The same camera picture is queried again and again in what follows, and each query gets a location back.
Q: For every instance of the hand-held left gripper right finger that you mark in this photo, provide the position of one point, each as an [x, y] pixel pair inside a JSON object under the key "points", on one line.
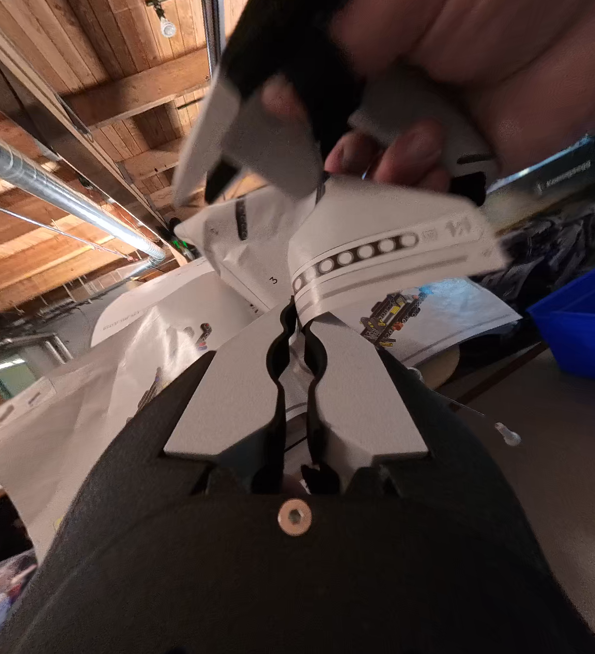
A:
{"points": [[369, 408]]}

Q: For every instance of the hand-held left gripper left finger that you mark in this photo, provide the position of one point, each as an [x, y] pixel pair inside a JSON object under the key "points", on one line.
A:
{"points": [[226, 403]]}

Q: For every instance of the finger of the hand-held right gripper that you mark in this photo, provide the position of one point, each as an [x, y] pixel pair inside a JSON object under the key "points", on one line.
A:
{"points": [[203, 138], [277, 153]]}

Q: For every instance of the lego instruction booklet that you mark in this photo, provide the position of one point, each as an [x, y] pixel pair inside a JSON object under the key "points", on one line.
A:
{"points": [[379, 225]]}

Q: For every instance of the black lego box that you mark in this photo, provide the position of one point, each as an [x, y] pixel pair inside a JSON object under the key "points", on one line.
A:
{"points": [[558, 225]]}

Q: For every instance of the person's right hand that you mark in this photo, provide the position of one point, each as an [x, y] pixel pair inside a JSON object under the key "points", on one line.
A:
{"points": [[507, 61]]}

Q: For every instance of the round wooden stand tray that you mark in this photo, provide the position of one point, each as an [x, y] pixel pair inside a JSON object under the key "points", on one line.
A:
{"points": [[440, 368]]}

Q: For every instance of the green exit sign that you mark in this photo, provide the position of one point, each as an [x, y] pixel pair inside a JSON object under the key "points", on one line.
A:
{"points": [[182, 246]]}

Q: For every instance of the hanging light bulb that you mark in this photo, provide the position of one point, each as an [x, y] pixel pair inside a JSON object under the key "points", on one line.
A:
{"points": [[168, 28]]}

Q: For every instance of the small white peg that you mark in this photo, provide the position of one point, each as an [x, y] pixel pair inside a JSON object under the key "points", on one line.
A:
{"points": [[508, 434]]}

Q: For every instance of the blue plastic bin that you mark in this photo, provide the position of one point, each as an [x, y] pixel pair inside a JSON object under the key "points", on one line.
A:
{"points": [[583, 327]]}

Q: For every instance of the silver ventilation duct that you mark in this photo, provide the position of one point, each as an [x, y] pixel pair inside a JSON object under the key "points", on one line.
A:
{"points": [[47, 176]]}

